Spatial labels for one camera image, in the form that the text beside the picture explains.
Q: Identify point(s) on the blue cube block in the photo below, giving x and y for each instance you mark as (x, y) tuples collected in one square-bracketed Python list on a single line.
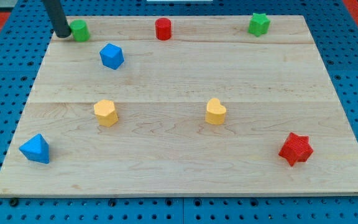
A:
[(112, 56)]

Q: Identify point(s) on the yellow heart block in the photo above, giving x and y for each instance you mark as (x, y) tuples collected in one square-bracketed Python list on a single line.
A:
[(215, 112)]

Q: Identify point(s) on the light wooden board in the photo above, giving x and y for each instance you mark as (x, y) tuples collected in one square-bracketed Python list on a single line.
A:
[(271, 86)]

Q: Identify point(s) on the yellow hexagon block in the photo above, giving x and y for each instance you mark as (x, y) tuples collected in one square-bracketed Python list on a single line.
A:
[(106, 113)]

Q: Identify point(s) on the red cylinder block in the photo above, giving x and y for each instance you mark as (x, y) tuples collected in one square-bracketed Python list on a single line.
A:
[(163, 28)]

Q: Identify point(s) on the green star block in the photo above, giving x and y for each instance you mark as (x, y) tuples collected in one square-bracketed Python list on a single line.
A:
[(259, 24)]

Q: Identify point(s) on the red star block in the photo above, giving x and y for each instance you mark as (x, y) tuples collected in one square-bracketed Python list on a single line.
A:
[(296, 149)]

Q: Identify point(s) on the green cylinder block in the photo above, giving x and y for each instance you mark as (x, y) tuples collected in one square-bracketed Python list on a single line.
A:
[(80, 31)]

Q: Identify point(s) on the blue triangle block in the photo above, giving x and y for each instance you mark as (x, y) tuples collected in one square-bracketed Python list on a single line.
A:
[(36, 149)]

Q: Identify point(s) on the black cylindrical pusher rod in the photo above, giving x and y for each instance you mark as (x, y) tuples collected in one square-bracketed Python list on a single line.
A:
[(57, 17)]

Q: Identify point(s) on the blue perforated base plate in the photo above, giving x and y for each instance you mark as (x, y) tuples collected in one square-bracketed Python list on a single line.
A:
[(23, 43)]

